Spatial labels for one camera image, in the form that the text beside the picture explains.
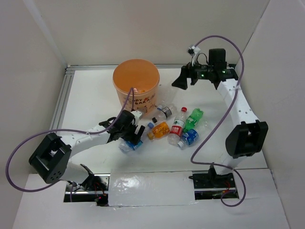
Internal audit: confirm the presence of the aluminium frame rail left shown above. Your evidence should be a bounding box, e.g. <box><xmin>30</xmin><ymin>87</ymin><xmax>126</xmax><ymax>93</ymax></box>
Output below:
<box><xmin>49</xmin><ymin>67</ymin><xmax>75</xmax><ymax>129</ymax></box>

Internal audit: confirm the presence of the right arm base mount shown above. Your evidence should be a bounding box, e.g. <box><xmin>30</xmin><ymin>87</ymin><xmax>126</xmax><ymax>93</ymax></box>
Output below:
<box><xmin>188</xmin><ymin>166</ymin><xmax>239</xmax><ymax>200</ymax></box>

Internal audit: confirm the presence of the aluminium frame rail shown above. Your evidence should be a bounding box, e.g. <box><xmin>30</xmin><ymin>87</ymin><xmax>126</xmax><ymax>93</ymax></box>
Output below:
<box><xmin>49</xmin><ymin>67</ymin><xmax>75</xmax><ymax>129</ymax></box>
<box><xmin>66</xmin><ymin>64</ymin><xmax>184</xmax><ymax>72</ymax></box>

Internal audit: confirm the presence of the clear crushed bottle by bin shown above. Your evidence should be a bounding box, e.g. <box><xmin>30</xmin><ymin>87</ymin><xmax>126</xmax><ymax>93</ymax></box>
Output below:
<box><xmin>160</xmin><ymin>83</ymin><xmax>178</xmax><ymax>107</ymax></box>

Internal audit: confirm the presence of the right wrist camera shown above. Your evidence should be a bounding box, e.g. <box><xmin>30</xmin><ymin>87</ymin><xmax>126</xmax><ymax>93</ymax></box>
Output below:
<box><xmin>187</xmin><ymin>45</ymin><xmax>201</xmax><ymax>66</ymax></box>

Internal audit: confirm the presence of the blue label white cap bottle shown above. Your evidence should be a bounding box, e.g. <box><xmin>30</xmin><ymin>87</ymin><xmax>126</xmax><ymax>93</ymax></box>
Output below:
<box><xmin>178</xmin><ymin>129</ymin><xmax>199</xmax><ymax>149</ymax></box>

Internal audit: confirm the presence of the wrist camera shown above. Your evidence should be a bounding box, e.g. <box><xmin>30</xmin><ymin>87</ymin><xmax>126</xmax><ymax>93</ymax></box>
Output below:
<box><xmin>131</xmin><ymin>110</ymin><xmax>145</xmax><ymax>125</ymax></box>
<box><xmin>187</xmin><ymin>45</ymin><xmax>201</xmax><ymax>66</ymax></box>

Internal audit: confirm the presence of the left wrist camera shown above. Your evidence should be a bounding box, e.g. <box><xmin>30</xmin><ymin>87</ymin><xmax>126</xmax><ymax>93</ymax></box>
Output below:
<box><xmin>131</xmin><ymin>110</ymin><xmax>145</xmax><ymax>125</ymax></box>

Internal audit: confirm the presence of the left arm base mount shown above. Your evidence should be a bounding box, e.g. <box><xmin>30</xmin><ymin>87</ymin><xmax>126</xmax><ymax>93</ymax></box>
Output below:
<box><xmin>63</xmin><ymin>164</ymin><xmax>110</xmax><ymax>207</ymax></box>

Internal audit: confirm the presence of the green soda bottle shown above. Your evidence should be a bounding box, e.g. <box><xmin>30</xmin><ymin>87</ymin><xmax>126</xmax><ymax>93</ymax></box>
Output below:
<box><xmin>183</xmin><ymin>108</ymin><xmax>204</xmax><ymax>133</ymax></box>

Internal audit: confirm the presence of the water bottle red label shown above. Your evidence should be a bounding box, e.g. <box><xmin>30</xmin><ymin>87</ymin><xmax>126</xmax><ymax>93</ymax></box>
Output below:
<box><xmin>167</xmin><ymin>107</ymin><xmax>187</xmax><ymax>146</ymax></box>

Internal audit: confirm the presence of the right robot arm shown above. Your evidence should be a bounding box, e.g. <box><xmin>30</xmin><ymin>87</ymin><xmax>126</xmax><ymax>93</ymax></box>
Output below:
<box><xmin>172</xmin><ymin>46</ymin><xmax>268</xmax><ymax>187</ymax></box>

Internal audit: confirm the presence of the clear bottle black label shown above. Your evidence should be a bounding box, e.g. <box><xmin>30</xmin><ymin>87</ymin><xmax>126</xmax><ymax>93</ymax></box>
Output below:
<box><xmin>152</xmin><ymin>104</ymin><xmax>177</xmax><ymax>124</ymax></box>

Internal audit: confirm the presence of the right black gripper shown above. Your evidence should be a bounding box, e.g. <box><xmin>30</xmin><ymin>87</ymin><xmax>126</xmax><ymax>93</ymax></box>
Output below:
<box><xmin>172</xmin><ymin>56</ymin><xmax>214</xmax><ymax>90</ymax></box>

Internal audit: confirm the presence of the orange plastic capybara bin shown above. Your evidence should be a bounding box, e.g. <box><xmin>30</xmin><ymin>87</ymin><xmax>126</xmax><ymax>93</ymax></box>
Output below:
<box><xmin>112</xmin><ymin>59</ymin><xmax>160</xmax><ymax>115</ymax></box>

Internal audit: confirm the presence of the aluminium frame rail back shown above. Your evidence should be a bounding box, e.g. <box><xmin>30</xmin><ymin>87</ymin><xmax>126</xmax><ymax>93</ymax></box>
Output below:
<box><xmin>66</xmin><ymin>64</ymin><xmax>184</xmax><ymax>72</ymax></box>

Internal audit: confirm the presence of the orange juice bottle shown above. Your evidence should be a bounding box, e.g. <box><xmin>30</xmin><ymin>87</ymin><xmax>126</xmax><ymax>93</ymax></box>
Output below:
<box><xmin>147</xmin><ymin>122</ymin><xmax>170</xmax><ymax>140</ymax></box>

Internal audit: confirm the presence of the clear bottle blue cap label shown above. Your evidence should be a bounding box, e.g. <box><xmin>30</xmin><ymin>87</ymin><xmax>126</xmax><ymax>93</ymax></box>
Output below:
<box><xmin>118</xmin><ymin>122</ymin><xmax>154</xmax><ymax>154</ymax></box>

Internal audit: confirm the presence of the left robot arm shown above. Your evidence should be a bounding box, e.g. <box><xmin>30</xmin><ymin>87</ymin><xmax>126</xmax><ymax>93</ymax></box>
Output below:
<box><xmin>29</xmin><ymin>110</ymin><xmax>144</xmax><ymax>190</ymax></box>

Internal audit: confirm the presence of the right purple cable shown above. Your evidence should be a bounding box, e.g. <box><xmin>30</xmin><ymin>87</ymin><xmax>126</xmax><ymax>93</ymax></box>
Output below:
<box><xmin>190</xmin><ymin>35</ymin><xmax>246</xmax><ymax>207</ymax></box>

